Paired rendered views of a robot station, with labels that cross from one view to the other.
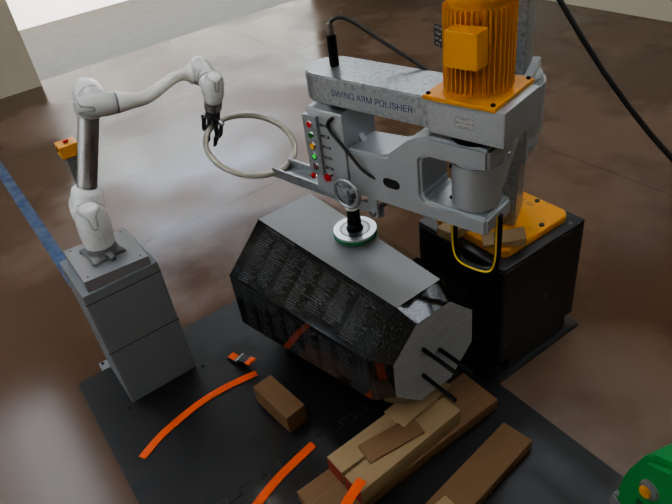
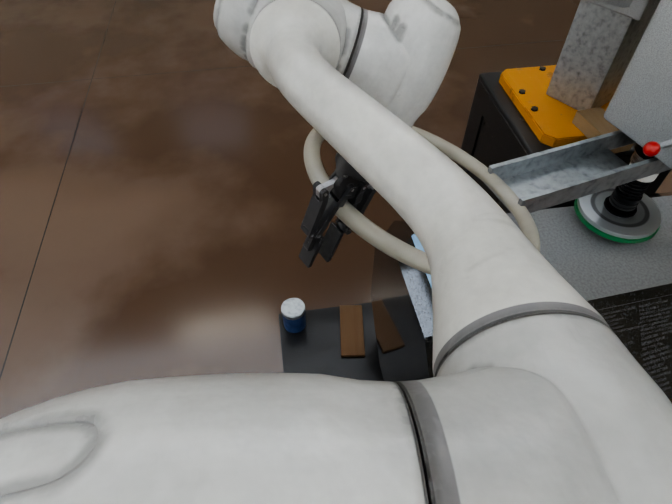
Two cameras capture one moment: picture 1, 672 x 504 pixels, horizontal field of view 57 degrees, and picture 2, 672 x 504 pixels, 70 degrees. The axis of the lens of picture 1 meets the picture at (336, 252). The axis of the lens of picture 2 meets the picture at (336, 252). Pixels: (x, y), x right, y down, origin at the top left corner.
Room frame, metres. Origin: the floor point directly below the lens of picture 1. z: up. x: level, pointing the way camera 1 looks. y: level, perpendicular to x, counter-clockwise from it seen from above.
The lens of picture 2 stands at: (2.85, 1.06, 1.83)
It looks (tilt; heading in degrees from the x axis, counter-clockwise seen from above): 50 degrees down; 292
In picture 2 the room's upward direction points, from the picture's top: straight up
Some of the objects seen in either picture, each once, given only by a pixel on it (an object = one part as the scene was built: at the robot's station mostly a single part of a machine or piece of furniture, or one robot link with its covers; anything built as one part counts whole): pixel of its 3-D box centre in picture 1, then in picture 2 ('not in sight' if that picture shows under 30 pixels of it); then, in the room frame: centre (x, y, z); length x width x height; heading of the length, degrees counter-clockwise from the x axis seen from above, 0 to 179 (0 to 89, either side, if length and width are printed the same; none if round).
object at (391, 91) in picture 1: (406, 98); not in sight; (2.23, -0.35, 1.64); 0.96 x 0.25 x 0.17; 45
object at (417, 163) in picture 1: (416, 173); not in sight; (2.20, -0.38, 1.33); 0.74 x 0.23 x 0.49; 45
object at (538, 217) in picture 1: (499, 215); (578, 99); (2.60, -0.86, 0.76); 0.49 x 0.49 x 0.05; 31
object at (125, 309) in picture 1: (131, 317); not in sight; (2.67, 1.19, 0.40); 0.50 x 0.50 x 0.80; 32
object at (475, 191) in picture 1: (476, 179); not in sight; (2.02, -0.57, 1.37); 0.19 x 0.19 x 0.20
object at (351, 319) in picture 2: not in sight; (351, 330); (3.19, 0.03, 0.02); 0.25 x 0.10 x 0.01; 113
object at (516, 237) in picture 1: (503, 236); not in sight; (2.36, -0.81, 0.80); 0.20 x 0.10 x 0.05; 78
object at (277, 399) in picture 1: (280, 403); not in sight; (2.18, 0.41, 0.07); 0.30 x 0.12 x 0.12; 36
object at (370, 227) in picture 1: (355, 229); (618, 208); (2.48, -0.11, 0.90); 0.21 x 0.21 x 0.01
